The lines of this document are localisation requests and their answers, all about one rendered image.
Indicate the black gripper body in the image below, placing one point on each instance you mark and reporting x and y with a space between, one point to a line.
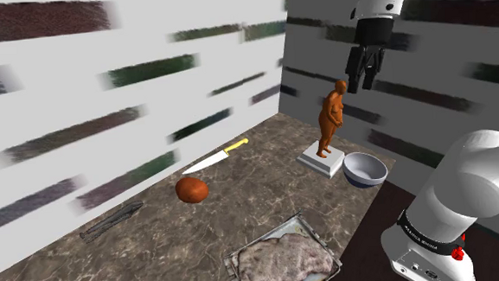
370 32

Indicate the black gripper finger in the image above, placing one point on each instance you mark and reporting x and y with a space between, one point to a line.
373 69
354 70

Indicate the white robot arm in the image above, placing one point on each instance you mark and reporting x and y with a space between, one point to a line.
458 190

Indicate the orange figure on white base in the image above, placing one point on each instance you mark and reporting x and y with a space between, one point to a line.
328 128

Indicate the white and blue bowl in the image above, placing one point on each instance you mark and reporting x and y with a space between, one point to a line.
364 171

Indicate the reddish-brown round potato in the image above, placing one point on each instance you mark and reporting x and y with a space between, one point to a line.
191 190

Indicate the metal baking tray with dough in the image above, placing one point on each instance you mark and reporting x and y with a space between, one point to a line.
280 261

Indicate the dark grey tongs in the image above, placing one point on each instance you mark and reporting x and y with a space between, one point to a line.
109 221

